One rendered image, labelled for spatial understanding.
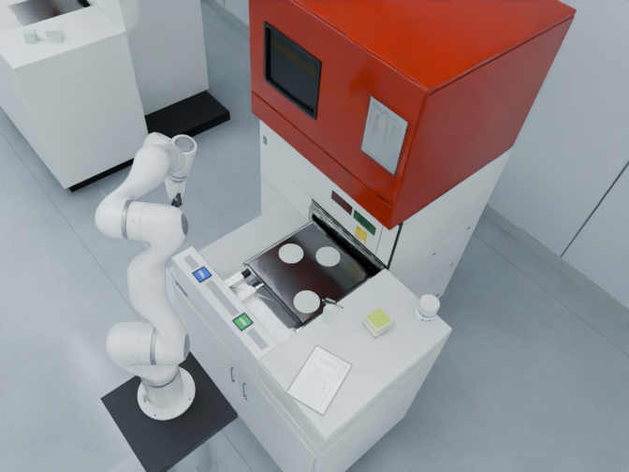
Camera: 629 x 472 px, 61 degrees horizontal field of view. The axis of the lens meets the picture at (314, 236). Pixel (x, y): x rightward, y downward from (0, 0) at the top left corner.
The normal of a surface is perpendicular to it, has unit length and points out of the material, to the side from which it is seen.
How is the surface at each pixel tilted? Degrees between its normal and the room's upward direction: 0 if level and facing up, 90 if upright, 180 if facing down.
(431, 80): 0
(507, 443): 0
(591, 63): 90
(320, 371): 0
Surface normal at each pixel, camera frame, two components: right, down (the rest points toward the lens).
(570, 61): -0.76, 0.47
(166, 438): 0.08, -0.62
